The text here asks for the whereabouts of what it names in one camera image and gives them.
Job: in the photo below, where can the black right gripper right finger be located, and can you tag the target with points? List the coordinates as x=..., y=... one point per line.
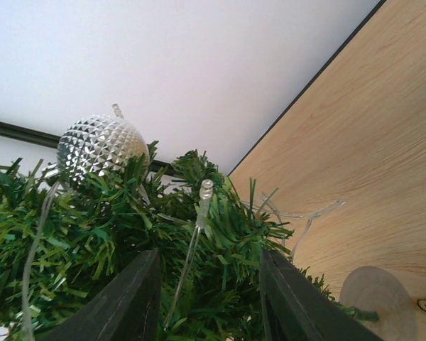
x=293, y=309

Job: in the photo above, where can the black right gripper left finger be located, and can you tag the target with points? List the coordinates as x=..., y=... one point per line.
x=126, y=309

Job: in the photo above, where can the small green christmas tree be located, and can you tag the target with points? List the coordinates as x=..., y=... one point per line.
x=88, y=237

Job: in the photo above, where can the clear led string lights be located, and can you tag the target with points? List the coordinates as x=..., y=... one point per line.
x=171, y=295

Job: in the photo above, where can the silver bell ornament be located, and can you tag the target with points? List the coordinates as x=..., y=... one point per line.
x=98, y=145

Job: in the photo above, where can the round wooden tree base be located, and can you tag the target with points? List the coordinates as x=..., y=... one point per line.
x=390, y=294

